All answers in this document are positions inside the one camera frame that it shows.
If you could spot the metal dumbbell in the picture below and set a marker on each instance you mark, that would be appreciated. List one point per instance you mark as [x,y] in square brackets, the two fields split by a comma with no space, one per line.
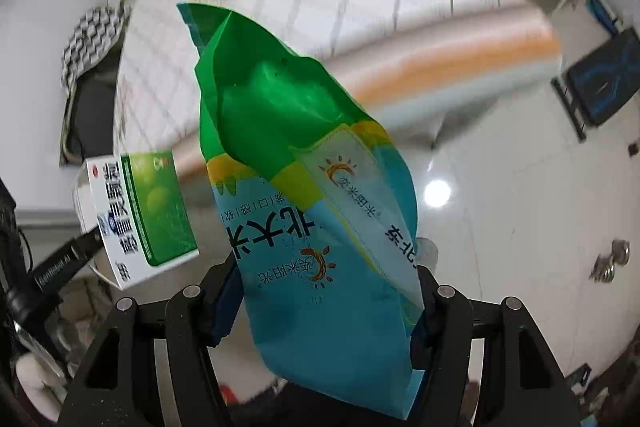
[604,267]

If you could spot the black blue foot pad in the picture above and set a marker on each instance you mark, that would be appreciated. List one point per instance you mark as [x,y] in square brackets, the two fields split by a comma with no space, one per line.
[597,86]

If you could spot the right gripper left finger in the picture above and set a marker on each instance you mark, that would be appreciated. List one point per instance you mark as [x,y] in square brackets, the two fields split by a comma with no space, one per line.
[226,294]

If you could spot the floral diamond pattern tablecloth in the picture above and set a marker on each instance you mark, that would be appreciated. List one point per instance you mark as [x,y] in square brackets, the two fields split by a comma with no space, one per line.
[425,69]

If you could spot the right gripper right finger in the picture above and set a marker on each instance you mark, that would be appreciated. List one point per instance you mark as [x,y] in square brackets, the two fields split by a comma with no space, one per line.
[427,332]

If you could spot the green cyan rice bag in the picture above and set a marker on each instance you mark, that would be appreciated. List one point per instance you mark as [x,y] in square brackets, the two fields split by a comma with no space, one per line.
[319,210]

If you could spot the white green box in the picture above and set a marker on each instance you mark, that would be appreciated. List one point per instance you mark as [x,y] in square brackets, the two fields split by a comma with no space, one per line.
[135,203]

